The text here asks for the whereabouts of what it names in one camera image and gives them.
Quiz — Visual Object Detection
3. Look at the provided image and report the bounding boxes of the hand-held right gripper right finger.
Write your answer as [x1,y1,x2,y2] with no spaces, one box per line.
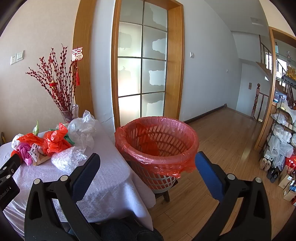
[192,151,271,241]

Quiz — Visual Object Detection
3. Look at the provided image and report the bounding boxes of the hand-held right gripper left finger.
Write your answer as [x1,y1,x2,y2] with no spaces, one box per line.
[24,152,102,241]

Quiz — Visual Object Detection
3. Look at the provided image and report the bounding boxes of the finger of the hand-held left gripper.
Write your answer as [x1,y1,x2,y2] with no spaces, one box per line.
[0,153,22,184]

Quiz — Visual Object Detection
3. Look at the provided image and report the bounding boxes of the pink plastic bag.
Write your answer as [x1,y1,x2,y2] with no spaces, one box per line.
[18,142,33,166]

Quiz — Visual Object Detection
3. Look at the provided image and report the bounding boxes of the black spotted white paper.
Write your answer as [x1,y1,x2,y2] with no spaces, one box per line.
[28,143,45,163]

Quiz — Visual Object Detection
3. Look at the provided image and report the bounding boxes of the red plastic basket liner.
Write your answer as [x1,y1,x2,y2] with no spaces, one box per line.
[114,116,200,179]

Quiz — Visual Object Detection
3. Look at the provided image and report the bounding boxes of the red plastic bag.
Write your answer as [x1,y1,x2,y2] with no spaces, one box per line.
[10,133,46,163]
[42,123,73,156]

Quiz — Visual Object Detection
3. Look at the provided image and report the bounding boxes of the green plastic bag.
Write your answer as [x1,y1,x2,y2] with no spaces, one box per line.
[48,127,75,146]

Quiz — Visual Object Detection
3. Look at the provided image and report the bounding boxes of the white plastic lattice basket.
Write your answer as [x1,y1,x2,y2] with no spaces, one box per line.
[124,119,186,194]

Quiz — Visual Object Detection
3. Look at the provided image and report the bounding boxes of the white tablecloth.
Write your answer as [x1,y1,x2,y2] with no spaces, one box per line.
[0,118,157,240]

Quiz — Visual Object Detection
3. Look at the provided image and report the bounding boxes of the clear bubble wrap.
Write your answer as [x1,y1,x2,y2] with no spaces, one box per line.
[51,147,88,174]

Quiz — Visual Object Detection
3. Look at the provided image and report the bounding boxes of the white plastic bag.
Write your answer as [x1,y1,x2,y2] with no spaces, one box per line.
[11,134,25,150]

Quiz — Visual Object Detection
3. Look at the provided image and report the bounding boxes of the brown paper bag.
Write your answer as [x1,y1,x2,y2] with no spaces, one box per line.
[32,154,52,166]

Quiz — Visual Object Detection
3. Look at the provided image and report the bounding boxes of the clear plastic bag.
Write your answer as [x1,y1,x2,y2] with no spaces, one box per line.
[68,110,97,149]

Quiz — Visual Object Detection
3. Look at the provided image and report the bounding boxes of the glass vase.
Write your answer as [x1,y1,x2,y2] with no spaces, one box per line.
[59,104,79,123]

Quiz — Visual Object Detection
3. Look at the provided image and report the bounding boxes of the beige boots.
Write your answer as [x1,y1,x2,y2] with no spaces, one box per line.
[259,157,273,171]

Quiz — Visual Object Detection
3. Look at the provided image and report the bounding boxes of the person's leg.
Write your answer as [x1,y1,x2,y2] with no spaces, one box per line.
[67,217,164,241]

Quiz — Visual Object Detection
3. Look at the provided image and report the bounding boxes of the black shoes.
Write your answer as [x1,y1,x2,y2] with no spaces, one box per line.
[266,166,282,184]

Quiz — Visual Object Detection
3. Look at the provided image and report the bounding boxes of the white plastic bags on rack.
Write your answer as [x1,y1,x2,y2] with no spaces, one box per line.
[267,112,295,160]

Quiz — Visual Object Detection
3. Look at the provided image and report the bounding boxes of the cardboard box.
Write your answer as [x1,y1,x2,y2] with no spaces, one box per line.
[278,165,296,202]

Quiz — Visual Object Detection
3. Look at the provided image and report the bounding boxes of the red berry branches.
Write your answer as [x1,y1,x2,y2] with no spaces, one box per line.
[26,44,78,112]

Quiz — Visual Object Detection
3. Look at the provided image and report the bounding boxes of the wooden stair railing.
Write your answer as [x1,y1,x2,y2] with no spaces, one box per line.
[258,34,296,110]

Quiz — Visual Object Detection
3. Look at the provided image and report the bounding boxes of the golden ornament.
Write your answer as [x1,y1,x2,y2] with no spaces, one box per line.
[285,66,296,81]

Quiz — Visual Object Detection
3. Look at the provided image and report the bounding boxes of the wooden partition frame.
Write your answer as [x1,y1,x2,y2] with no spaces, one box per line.
[253,26,296,151]

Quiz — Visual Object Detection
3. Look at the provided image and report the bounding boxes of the black wire rack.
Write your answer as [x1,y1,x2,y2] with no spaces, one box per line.
[261,101,296,168]

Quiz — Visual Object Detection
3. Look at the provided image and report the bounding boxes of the wooden newel post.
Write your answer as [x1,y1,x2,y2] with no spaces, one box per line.
[251,83,261,119]

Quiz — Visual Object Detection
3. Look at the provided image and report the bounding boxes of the red wall ornament with tassel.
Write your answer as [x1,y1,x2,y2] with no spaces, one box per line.
[71,47,83,86]

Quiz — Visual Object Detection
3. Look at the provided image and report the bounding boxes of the frosted glass door wooden frame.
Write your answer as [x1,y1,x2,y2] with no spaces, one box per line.
[111,0,186,128]

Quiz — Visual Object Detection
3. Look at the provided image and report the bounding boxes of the wooden wall trim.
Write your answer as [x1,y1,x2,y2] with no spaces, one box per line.
[73,0,96,116]

